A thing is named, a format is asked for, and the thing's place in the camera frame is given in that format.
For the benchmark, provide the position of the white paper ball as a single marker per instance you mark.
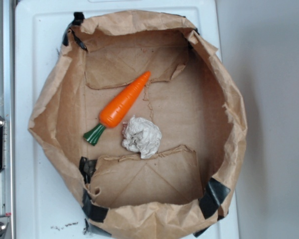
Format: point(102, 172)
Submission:
point(141, 136)

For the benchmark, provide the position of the orange toy carrot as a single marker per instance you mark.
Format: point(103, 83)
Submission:
point(113, 113)

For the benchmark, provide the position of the brown paper bag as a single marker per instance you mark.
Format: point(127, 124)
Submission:
point(189, 184)

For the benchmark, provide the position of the white plastic tray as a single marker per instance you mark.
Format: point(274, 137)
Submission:
point(44, 207)

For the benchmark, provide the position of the aluminium frame rail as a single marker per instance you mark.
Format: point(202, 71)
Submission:
point(7, 202)

